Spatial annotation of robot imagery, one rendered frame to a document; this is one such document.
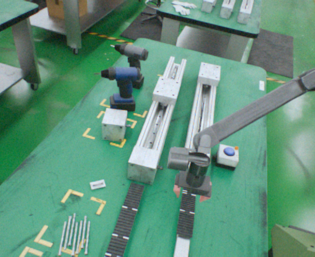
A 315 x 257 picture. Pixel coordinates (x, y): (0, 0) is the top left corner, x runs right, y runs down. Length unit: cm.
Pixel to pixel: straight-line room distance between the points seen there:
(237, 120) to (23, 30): 207
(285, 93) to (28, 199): 89
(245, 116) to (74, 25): 269
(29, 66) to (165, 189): 199
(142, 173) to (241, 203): 39
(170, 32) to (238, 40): 64
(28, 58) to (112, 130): 168
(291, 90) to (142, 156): 54
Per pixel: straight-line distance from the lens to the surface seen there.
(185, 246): 92
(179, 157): 84
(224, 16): 280
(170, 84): 137
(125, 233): 92
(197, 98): 138
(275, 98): 92
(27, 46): 267
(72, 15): 331
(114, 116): 118
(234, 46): 275
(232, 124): 87
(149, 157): 102
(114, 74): 125
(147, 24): 447
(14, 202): 106
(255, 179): 121
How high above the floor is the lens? 162
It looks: 41 degrees down
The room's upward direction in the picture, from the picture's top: 10 degrees clockwise
